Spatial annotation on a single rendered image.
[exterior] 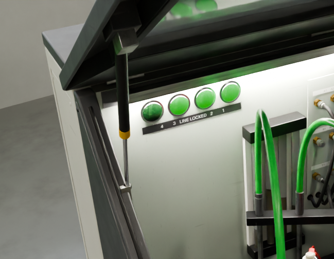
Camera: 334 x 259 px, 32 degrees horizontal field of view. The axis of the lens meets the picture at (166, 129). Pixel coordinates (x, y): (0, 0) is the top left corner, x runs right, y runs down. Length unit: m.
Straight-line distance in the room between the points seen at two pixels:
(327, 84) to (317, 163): 0.21
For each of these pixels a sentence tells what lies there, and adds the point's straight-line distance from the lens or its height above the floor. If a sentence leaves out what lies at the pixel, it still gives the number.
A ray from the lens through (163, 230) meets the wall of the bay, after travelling 1.38.
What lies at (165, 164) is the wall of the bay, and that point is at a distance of 1.29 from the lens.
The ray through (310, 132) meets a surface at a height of 1.33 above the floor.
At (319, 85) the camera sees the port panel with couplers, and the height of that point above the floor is 1.34.
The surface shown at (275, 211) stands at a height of 1.35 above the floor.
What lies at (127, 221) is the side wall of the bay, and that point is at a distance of 1.08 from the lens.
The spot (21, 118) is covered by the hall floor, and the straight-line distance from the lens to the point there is 4.73.
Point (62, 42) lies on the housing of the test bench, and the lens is 1.34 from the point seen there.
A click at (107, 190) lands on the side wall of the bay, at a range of 1.10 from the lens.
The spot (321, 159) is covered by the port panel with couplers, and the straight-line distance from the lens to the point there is 1.50.
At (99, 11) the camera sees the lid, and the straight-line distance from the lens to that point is 0.73.
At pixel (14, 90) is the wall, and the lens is 4.98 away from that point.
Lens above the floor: 1.90
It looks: 27 degrees down
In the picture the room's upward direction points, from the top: 6 degrees counter-clockwise
